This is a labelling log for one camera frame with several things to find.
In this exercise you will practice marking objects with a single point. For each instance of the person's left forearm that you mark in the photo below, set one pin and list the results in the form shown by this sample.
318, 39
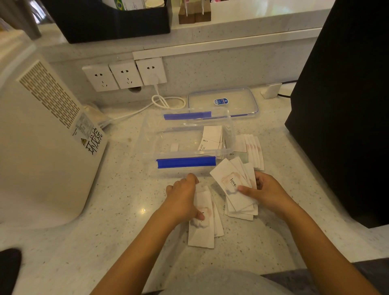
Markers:
142, 252

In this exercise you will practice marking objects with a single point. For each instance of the large black appliance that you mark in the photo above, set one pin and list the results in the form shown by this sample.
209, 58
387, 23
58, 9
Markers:
349, 106

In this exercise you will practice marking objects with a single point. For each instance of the white cards with small print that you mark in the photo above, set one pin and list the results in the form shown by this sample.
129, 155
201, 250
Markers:
212, 135

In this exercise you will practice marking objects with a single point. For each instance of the pile of stained white cards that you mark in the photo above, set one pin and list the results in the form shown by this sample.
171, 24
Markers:
202, 234

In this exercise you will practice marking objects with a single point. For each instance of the person's left hand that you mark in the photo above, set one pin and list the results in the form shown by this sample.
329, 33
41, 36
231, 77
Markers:
180, 200

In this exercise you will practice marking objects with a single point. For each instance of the white power plug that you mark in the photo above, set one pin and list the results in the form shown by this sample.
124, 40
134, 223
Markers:
153, 80

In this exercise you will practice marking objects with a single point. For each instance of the person's left thumb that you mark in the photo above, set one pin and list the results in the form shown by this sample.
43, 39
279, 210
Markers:
199, 215

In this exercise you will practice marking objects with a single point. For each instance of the small white paper slip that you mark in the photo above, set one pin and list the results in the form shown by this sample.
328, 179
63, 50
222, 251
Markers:
174, 147

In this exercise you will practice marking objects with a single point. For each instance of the large white appliance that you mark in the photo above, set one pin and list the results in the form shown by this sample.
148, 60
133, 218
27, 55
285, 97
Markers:
42, 152

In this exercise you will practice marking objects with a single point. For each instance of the black rounded object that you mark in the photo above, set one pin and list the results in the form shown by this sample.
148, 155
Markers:
9, 270

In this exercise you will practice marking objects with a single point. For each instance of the small white adapter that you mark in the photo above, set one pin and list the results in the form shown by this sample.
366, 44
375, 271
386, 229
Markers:
271, 90

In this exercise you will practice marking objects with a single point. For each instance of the brown wooden block holder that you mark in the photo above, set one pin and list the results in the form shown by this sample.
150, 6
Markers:
194, 15

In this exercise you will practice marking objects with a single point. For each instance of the black storage box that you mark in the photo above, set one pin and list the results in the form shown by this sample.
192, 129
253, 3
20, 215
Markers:
106, 22

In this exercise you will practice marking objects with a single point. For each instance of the white wall socket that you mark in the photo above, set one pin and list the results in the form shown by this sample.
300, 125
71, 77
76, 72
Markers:
100, 77
150, 68
126, 74

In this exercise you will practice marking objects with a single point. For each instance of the row of white cards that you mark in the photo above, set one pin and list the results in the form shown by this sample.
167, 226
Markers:
253, 152

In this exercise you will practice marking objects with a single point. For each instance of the fan of printed white cards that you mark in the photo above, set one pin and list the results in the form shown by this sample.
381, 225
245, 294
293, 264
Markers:
226, 179

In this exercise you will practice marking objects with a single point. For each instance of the clear container with blue clips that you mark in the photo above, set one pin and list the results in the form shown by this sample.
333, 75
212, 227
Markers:
182, 142

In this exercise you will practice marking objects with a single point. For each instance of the person's right thumb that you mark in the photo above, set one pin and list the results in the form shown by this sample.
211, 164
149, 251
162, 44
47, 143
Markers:
246, 190

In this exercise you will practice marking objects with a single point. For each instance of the person's right forearm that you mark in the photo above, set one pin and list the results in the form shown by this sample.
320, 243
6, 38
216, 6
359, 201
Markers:
322, 252

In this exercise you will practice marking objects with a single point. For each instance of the clear container lid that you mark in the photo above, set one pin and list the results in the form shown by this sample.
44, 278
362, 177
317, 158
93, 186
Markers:
234, 101

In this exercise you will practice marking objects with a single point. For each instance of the person's grey garment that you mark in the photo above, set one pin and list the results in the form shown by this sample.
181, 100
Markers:
218, 284

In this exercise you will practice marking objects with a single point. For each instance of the person's right hand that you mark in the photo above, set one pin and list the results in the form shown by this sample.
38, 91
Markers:
269, 194

